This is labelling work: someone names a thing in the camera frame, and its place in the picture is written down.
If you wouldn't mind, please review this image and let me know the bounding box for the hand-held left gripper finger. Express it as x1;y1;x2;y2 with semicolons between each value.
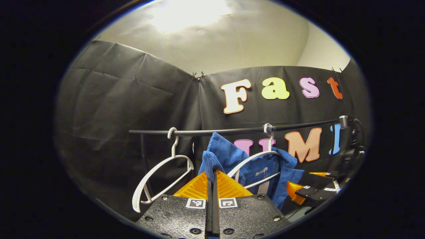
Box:
212;170;291;239
135;170;213;239

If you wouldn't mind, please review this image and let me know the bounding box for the ceiling light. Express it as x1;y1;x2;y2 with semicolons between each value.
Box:
149;0;233;32

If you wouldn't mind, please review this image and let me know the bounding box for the white hanger with taped hook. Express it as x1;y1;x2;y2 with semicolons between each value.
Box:
227;123;283;190

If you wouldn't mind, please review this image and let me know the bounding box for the blue corduroy shirt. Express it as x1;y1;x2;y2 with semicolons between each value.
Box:
198;132;304;210

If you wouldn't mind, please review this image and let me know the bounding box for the black clothes rack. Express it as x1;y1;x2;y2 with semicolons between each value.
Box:
129;119;341;198

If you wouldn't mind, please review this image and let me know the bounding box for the black cable with silver plug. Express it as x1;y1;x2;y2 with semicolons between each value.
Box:
339;115;366;153

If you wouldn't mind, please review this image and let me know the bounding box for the white plastic hanger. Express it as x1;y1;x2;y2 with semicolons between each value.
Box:
132;127;195;213

